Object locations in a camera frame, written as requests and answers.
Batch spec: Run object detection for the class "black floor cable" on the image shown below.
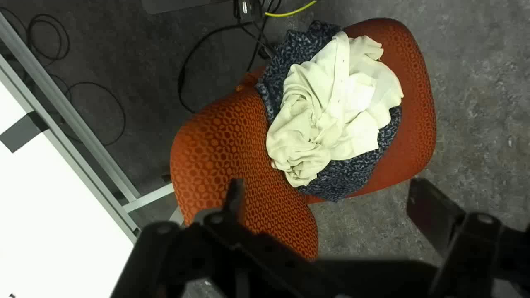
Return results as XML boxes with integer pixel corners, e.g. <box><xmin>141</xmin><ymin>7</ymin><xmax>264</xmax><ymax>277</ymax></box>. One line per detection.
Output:
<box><xmin>178</xmin><ymin>0</ymin><xmax>279</xmax><ymax>115</ymax></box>

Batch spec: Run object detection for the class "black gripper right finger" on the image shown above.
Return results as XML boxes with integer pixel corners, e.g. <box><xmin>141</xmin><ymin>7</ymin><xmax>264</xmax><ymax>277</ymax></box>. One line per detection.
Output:
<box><xmin>406</xmin><ymin>178</ymin><xmax>502</xmax><ymax>298</ymax></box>

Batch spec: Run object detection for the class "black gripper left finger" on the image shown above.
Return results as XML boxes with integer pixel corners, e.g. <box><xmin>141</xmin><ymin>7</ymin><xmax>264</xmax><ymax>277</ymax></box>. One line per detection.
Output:
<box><xmin>204</xmin><ymin>178</ymin><xmax>328</xmax><ymax>298</ymax></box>

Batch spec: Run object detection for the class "yellow cable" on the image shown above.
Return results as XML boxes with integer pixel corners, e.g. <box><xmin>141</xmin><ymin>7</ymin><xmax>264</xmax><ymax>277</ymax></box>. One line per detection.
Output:
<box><xmin>264</xmin><ymin>0</ymin><xmax>320</xmax><ymax>21</ymax></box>

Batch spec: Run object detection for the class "orange mesh office chair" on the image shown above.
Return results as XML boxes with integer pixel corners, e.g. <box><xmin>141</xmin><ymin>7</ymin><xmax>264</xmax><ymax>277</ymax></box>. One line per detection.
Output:
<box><xmin>169</xmin><ymin>17</ymin><xmax>438</xmax><ymax>262</ymax></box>

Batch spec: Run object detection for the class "aluminium frame rail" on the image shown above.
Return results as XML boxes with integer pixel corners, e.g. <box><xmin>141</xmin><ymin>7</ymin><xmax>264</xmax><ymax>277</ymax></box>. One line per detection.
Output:
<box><xmin>0</xmin><ymin>14</ymin><xmax>179</xmax><ymax>242</ymax></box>

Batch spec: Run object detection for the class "black frame bracket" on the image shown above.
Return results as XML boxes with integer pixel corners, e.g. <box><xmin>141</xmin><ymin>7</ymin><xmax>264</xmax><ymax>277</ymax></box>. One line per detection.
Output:
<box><xmin>0</xmin><ymin>112</ymin><xmax>50</xmax><ymax>155</ymax></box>

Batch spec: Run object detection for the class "blue patterned cloth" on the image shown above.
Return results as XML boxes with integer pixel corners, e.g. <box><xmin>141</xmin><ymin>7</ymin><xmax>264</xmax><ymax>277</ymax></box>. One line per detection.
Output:
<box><xmin>256</xmin><ymin>21</ymin><xmax>405</xmax><ymax>204</ymax></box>

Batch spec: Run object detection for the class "white shirt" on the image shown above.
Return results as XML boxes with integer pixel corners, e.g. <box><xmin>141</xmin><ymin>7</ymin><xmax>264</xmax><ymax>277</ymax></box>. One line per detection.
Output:
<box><xmin>266</xmin><ymin>31</ymin><xmax>406</xmax><ymax>189</ymax></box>

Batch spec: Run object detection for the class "black power adapter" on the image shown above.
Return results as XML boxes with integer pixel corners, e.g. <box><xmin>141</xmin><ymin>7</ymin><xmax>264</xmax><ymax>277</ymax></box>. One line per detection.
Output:
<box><xmin>231</xmin><ymin>0</ymin><xmax>270</xmax><ymax>27</ymax></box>

